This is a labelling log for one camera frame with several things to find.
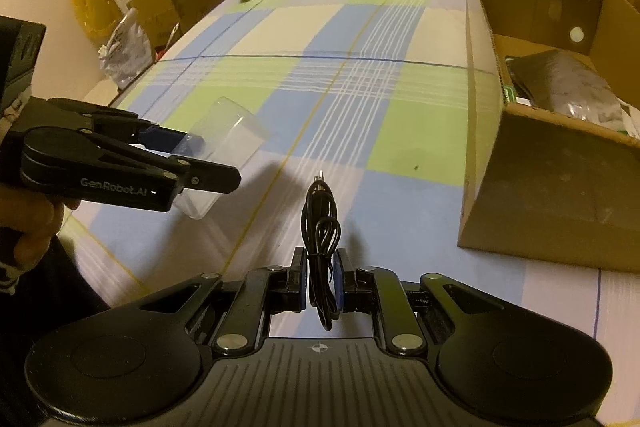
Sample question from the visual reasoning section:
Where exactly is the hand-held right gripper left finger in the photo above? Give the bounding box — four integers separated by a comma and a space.
137, 247, 308, 356

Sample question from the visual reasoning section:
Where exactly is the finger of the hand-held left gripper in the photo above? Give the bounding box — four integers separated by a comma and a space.
47, 98, 206, 158
99, 139, 243, 198

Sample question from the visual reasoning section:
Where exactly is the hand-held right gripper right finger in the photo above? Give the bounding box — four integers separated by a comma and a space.
335, 248, 506, 356

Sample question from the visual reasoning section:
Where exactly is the clear plastic tray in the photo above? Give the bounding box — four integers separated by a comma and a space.
169, 96, 272, 222

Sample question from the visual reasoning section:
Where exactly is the black cable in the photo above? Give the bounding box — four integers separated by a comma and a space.
301, 174, 346, 332

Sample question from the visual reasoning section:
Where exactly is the brown cardboard box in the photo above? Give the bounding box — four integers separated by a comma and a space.
457, 0, 640, 275

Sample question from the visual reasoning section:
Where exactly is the silver green snack pouch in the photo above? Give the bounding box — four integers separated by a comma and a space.
507, 49, 628, 125

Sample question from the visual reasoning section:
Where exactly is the checked cloth desktop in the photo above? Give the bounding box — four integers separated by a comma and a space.
60, 0, 640, 343

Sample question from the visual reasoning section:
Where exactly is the person's left hand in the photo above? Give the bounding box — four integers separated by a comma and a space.
0, 186, 82, 267

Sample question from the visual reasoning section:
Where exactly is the crumpled silver foil bag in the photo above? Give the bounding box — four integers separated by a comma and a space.
97, 8, 153, 90

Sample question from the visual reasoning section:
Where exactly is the carton with white hanger card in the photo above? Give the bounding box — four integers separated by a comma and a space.
109, 0, 178, 50

